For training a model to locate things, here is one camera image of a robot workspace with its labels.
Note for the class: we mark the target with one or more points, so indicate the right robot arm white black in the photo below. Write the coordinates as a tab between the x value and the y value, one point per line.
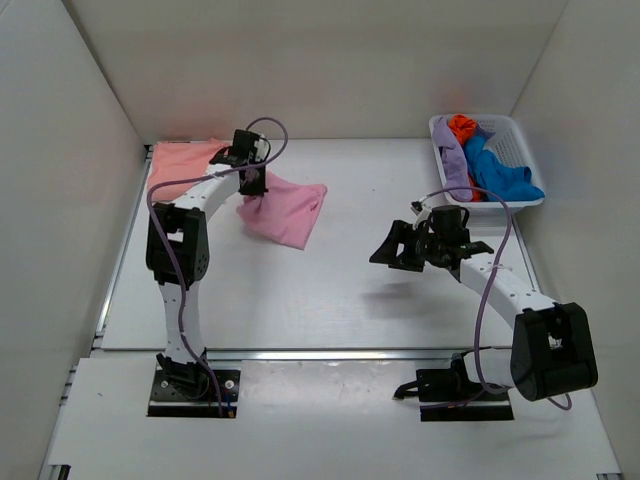
551	353

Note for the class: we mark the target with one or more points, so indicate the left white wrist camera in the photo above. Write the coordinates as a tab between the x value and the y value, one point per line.
263	147

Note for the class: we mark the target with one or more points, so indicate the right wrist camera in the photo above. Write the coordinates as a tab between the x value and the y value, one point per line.
421	210

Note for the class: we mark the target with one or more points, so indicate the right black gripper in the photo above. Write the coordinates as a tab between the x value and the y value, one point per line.
401	234

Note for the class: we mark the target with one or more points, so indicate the pink t shirt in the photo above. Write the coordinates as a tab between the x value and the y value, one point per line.
286	214

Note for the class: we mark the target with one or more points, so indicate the blue t shirt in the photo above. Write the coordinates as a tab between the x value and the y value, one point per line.
511	184

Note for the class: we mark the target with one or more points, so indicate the orange t shirt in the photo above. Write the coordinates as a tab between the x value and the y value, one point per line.
464	128

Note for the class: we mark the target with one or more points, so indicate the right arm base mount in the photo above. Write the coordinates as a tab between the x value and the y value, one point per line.
446	394

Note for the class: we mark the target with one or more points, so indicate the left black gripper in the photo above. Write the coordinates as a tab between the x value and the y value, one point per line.
259	189

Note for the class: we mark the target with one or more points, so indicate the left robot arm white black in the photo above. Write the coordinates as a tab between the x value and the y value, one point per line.
188	185

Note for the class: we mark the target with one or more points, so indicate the white plastic laundry basket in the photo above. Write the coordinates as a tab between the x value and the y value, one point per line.
507	143

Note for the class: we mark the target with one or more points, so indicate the lavender t shirt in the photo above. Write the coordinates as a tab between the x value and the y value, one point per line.
453	161

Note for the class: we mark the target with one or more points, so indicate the folded salmon t shirt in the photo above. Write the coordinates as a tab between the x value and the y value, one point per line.
181	160

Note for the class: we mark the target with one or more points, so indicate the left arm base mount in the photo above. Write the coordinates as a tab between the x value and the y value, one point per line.
187	391

